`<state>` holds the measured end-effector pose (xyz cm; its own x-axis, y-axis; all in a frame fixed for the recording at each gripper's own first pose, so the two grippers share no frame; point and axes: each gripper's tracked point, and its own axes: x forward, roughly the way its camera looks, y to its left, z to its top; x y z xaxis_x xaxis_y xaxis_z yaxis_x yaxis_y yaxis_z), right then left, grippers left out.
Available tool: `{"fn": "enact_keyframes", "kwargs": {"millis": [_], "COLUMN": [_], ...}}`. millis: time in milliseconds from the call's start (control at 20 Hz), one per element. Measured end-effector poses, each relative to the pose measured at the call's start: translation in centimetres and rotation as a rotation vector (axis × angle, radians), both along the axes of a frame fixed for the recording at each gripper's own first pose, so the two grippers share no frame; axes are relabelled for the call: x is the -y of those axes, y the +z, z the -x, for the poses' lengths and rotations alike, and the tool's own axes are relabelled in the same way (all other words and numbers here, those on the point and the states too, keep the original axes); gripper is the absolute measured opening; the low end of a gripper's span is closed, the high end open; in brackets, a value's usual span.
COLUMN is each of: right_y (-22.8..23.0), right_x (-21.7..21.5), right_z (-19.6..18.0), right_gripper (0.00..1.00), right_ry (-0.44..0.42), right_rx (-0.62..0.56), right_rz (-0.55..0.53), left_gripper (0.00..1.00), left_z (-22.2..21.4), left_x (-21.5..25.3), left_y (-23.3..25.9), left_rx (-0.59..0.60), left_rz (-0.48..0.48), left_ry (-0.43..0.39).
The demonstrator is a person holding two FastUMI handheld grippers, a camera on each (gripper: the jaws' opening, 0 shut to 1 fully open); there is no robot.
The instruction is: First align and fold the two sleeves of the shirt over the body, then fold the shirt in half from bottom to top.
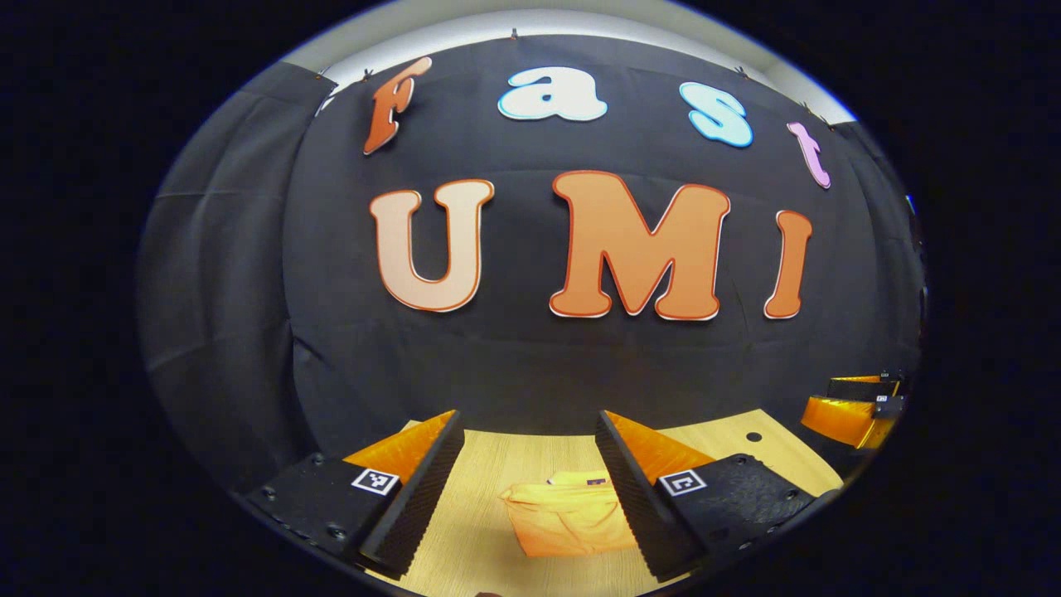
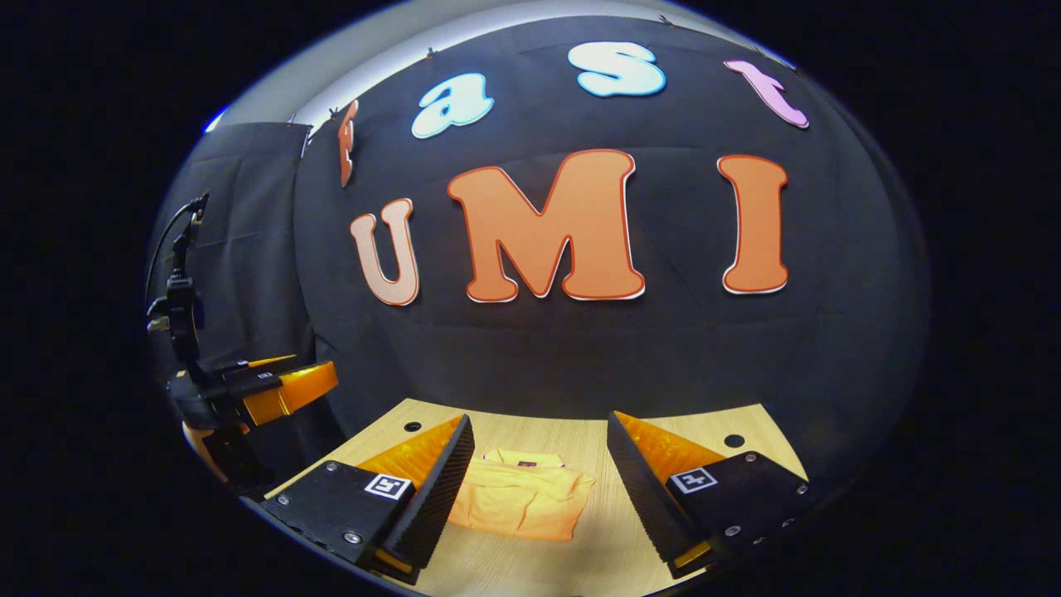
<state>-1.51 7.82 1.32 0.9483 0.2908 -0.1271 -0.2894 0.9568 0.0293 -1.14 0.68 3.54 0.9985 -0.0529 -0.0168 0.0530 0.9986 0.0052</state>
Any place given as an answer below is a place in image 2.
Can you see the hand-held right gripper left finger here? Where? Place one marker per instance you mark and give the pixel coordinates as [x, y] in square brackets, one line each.
[439, 497]

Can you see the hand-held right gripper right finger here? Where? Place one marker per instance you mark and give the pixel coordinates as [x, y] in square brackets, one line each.
[642, 497]

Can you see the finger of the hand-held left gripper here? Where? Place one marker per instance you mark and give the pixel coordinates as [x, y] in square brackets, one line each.
[290, 390]
[240, 363]

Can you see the orange T-shirt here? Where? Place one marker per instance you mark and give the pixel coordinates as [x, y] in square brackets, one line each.
[522, 502]

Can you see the black backdrop cloth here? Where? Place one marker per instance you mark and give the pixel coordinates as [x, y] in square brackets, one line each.
[539, 356]

